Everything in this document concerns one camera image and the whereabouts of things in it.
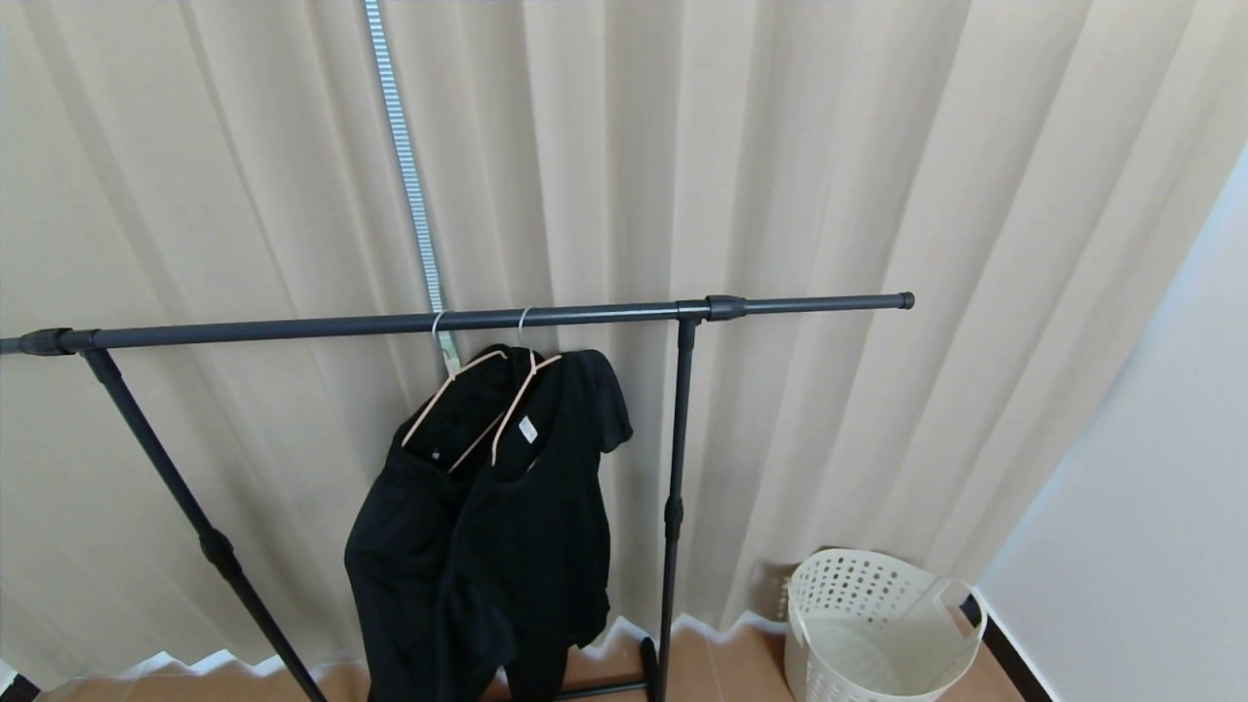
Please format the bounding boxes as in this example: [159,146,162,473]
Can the black clothes rack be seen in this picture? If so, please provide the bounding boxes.
[0,291,916,702]

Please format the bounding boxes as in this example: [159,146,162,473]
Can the white laundry basket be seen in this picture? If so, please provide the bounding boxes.
[783,548,990,702]

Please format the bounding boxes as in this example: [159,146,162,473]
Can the beige curtain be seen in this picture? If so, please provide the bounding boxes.
[0,0,1248,683]

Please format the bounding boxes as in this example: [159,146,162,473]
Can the black shorts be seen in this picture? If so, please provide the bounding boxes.
[343,343,523,702]

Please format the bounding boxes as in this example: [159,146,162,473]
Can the black garment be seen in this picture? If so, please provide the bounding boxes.
[434,349,635,702]

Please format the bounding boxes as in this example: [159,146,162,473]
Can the pink clothes hanger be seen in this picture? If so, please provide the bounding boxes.
[401,310,510,475]
[489,307,565,468]

